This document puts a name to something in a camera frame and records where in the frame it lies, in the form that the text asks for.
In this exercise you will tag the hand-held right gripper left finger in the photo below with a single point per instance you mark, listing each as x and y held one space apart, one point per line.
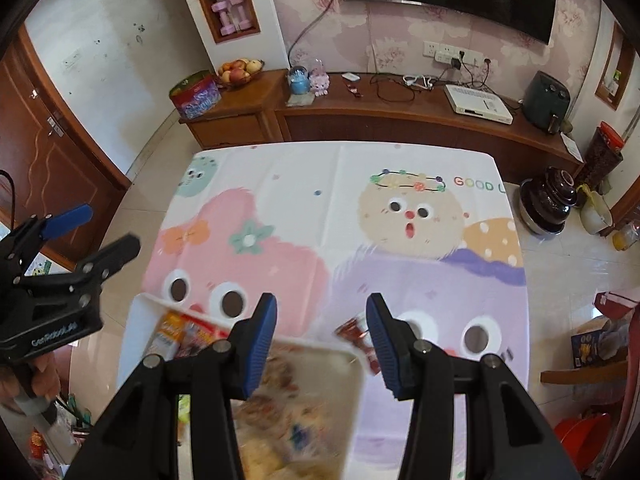
260 340

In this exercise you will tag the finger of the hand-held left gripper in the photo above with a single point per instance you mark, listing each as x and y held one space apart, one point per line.
112 255
70 219

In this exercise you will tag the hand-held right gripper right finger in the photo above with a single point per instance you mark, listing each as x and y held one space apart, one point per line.
387 350

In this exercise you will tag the red clear snack packet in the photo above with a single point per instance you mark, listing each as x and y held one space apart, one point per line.
357 340

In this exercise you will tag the brown round cracker packet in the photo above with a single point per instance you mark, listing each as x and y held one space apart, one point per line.
277 372

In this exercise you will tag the white plastic tray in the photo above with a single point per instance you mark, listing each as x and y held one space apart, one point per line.
145 330

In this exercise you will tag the orange pastry packet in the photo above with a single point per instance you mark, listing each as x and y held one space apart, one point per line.
167 335

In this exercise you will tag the white blue round packet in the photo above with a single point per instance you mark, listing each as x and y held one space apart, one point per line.
300 432

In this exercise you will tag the person's left hand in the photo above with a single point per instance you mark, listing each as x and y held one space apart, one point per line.
35 380

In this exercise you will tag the brown wooden door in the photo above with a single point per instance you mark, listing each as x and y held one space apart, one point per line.
55 160

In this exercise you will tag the cartoon printed tablecloth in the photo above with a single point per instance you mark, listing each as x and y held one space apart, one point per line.
310 220

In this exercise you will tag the wooden drawer cabinet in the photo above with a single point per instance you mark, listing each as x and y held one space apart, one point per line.
225 125

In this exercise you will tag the red blue gift tin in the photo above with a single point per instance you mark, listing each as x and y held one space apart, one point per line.
195 96

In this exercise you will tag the blue cardboard box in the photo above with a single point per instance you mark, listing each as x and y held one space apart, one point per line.
590 347

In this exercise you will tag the red plastic basin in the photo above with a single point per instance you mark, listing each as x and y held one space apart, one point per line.
582 432

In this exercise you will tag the brown ceramic jar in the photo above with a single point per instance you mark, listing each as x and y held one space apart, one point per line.
547 202

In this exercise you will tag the bowl of fruit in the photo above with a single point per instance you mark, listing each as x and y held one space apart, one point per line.
239 72

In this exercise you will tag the long wooden television cabinet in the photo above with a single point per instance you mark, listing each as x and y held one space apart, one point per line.
400 125

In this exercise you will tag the red white bag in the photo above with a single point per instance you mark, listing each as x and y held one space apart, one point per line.
617 302

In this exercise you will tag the paper under snow globe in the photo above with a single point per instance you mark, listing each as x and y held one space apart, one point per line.
301 100

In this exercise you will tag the white kettle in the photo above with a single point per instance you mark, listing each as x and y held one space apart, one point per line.
595 215

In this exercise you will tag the blue snow globe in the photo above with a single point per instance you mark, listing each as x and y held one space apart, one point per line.
298 82

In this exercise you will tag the small red gadget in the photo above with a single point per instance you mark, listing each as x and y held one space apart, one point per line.
355 92

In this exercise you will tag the white set-top box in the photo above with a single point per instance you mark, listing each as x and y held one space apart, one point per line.
477 103

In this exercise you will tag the yellow oil bottle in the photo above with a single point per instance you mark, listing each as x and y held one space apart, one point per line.
626 239

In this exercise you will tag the pink plush toy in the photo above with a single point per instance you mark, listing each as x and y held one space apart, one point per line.
320 82

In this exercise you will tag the white paper sheet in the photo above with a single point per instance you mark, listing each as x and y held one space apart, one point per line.
571 146

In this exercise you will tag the dark jar with red lid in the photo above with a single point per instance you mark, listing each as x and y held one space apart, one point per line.
602 157

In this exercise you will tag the dark green air fryer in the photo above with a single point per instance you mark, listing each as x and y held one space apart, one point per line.
545 102

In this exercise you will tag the cartoon wall poster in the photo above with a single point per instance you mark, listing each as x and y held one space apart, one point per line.
42 265

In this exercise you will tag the white wall power sockets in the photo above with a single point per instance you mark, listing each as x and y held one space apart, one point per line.
440 52

